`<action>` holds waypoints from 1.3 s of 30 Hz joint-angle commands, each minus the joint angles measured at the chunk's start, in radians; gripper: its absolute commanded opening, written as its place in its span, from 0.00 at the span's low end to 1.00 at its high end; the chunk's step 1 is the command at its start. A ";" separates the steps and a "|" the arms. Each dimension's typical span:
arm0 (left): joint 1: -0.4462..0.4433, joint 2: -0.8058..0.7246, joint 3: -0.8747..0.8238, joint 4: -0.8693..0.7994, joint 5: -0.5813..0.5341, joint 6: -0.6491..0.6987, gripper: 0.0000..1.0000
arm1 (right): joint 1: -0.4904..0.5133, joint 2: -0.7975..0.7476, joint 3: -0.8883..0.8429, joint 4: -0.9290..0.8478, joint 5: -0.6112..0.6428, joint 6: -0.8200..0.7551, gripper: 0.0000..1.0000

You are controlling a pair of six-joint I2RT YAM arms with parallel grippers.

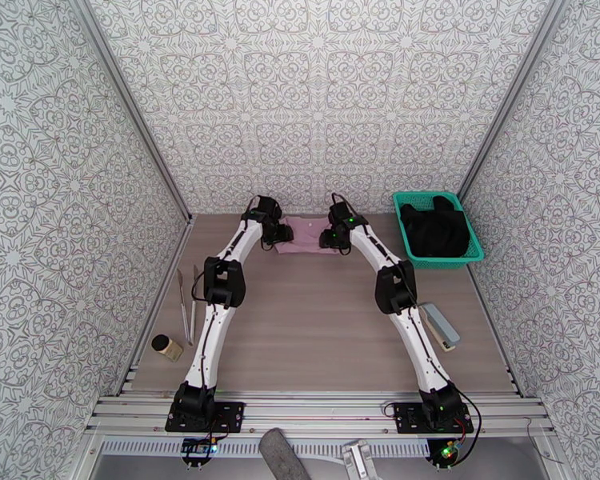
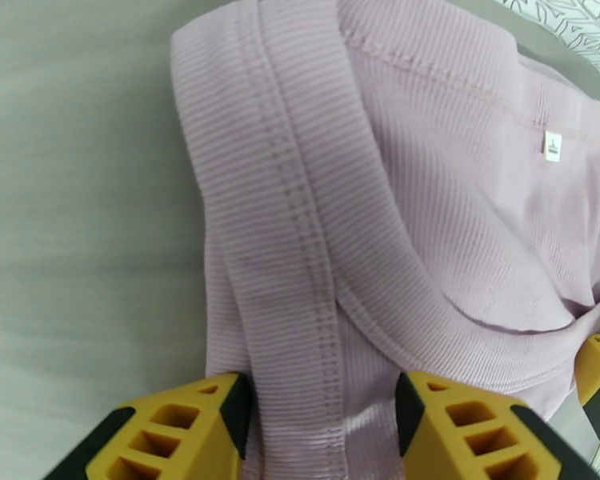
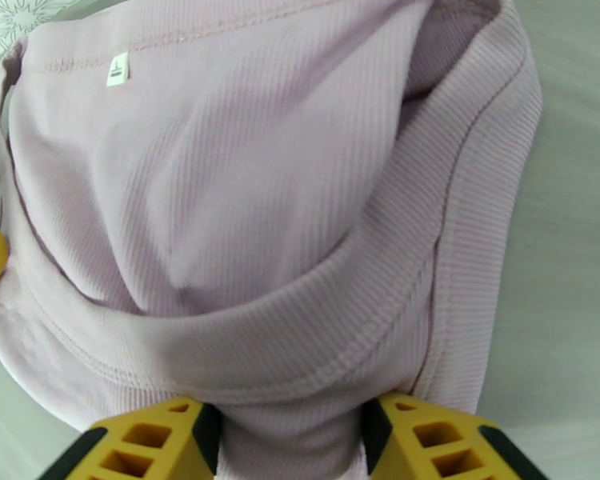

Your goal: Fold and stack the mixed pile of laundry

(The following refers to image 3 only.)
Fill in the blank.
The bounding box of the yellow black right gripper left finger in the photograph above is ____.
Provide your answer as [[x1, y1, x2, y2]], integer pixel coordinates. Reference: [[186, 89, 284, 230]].
[[37, 395, 225, 480]]

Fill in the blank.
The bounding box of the pink ribbed garment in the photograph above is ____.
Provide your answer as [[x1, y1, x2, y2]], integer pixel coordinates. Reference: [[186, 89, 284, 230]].
[[0, 0, 543, 480]]

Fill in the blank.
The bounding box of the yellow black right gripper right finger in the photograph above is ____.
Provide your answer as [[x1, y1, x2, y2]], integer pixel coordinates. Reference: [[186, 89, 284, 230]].
[[362, 390, 550, 480]]

